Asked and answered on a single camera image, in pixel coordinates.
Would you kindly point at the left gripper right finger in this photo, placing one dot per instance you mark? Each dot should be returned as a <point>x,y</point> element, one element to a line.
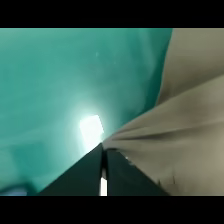
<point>128,180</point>

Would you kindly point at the grey-brown shirt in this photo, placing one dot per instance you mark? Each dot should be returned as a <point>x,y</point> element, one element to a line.
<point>186,126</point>

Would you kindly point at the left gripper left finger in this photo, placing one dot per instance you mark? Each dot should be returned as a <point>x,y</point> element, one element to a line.
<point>85,176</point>

